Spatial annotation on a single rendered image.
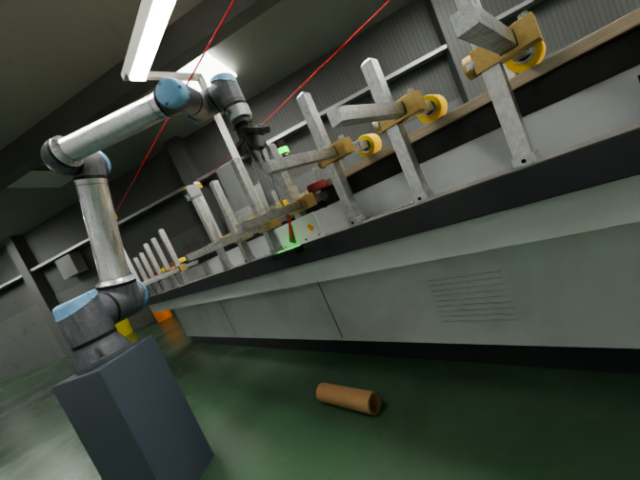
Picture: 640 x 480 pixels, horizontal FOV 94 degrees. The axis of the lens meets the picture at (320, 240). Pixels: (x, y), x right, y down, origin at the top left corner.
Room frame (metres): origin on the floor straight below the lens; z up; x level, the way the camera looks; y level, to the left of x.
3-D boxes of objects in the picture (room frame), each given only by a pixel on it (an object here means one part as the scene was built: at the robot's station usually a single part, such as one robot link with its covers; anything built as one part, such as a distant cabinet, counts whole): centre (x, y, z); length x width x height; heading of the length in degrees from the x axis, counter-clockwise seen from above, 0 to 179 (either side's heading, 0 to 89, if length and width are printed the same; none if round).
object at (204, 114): (1.15, 0.20, 1.32); 0.12 x 0.12 x 0.09; 77
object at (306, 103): (1.01, -0.14, 0.93); 0.04 x 0.04 x 0.48; 44
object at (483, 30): (0.58, -0.48, 0.95); 0.50 x 0.04 x 0.04; 134
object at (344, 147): (1.00, -0.16, 0.94); 0.14 x 0.06 x 0.05; 44
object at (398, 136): (0.83, -0.31, 0.87); 0.04 x 0.04 x 0.48; 44
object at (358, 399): (1.18, 0.16, 0.04); 0.30 x 0.08 x 0.08; 44
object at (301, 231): (1.20, 0.07, 0.75); 0.26 x 0.01 x 0.10; 44
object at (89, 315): (1.16, 0.96, 0.79); 0.17 x 0.15 x 0.18; 167
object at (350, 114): (0.77, -0.30, 0.95); 0.50 x 0.04 x 0.04; 134
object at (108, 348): (1.16, 0.96, 0.65); 0.19 x 0.19 x 0.10
